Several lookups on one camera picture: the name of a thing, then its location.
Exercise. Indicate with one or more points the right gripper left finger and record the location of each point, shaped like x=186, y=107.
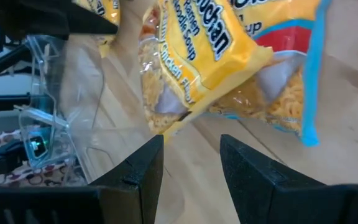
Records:
x=135, y=186

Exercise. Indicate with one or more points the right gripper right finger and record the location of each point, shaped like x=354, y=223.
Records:
x=259, y=193

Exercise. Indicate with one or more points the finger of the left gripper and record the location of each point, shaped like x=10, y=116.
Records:
x=92, y=23

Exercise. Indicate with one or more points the yellow creamy chicken ramen packet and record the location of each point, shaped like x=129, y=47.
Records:
x=104, y=9
x=204, y=56

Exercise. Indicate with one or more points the blue-edged chicken ramen packet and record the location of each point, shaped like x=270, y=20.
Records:
x=284, y=102

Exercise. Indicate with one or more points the clear plastic bin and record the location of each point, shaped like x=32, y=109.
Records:
x=82, y=102

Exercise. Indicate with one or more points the table-level camera green light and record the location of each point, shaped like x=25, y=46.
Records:
x=37, y=146

